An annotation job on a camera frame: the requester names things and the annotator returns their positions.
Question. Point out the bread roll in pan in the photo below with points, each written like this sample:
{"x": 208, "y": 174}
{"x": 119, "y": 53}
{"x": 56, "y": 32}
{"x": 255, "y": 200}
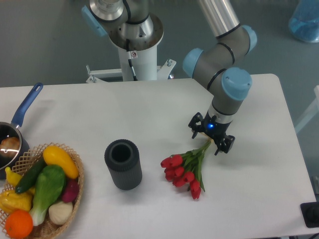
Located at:
{"x": 9, "y": 147}

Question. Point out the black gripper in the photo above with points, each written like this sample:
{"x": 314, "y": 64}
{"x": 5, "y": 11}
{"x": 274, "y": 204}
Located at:
{"x": 213, "y": 129}

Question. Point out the purple red onion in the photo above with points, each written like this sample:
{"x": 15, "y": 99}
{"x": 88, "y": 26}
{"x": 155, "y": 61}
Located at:
{"x": 70, "y": 192}

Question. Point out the yellow gourd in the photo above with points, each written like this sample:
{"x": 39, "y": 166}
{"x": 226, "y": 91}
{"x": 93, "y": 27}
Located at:
{"x": 10, "y": 201}

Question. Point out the dark green cucumber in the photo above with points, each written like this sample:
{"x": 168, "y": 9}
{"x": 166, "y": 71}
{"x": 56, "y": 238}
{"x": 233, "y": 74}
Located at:
{"x": 30, "y": 177}

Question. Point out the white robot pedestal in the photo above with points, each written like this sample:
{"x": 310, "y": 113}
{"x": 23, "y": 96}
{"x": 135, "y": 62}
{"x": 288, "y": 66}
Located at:
{"x": 137, "y": 46}

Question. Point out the blue plastic bag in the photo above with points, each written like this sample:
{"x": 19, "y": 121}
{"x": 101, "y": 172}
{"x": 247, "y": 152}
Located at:
{"x": 304, "y": 23}

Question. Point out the yellow squash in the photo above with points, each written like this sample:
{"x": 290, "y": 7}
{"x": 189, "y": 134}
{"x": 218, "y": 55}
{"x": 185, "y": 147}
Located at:
{"x": 54, "y": 155}

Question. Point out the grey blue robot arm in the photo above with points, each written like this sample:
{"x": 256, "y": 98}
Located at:
{"x": 213, "y": 69}

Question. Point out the green bok choy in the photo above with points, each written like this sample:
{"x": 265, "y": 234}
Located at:
{"x": 48, "y": 188}

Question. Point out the black device at edge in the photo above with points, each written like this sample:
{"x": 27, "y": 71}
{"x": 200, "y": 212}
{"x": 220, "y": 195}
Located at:
{"x": 310, "y": 212}

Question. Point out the blue handled saucepan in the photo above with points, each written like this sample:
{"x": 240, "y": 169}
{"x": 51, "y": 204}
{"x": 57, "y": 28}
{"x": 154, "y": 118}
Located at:
{"x": 11, "y": 129}

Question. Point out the dark grey ribbed vase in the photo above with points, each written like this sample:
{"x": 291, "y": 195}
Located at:
{"x": 123, "y": 161}

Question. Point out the white garlic bulb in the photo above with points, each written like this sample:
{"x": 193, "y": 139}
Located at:
{"x": 60, "y": 212}

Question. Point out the orange fruit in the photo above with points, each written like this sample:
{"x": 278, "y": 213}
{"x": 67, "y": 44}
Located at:
{"x": 19, "y": 224}

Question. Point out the yellow banana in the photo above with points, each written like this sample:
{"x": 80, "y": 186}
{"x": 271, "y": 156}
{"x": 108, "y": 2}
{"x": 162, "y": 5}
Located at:
{"x": 12, "y": 179}

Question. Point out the white frame at right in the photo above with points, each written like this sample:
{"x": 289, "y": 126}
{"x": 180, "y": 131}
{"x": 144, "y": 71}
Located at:
{"x": 311, "y": 111}

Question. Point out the red tulip bouquet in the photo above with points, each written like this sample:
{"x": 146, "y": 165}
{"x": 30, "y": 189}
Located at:
{"x": 185, "y": 169}

